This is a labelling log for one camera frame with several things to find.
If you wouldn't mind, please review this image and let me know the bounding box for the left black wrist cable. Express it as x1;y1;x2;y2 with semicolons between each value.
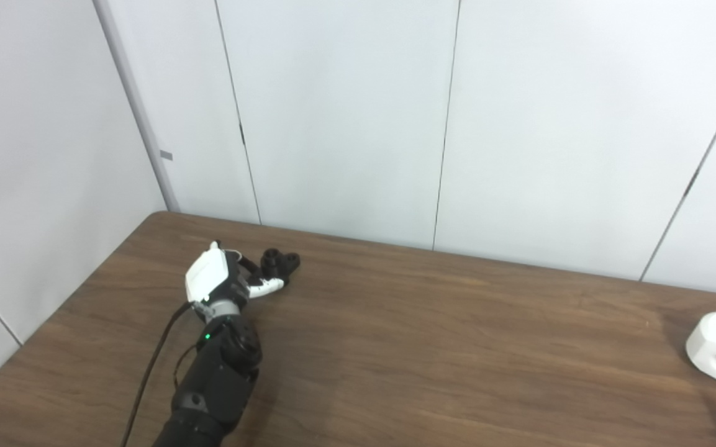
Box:
120;302;194;447

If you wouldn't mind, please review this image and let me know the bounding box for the black flanged holder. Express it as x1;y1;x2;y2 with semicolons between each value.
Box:
260;249;301;286

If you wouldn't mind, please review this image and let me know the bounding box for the gray wall corner post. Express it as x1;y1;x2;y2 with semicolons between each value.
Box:
94;0;179;212

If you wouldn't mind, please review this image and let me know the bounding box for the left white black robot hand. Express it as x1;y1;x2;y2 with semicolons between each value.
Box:
185;241;286;323

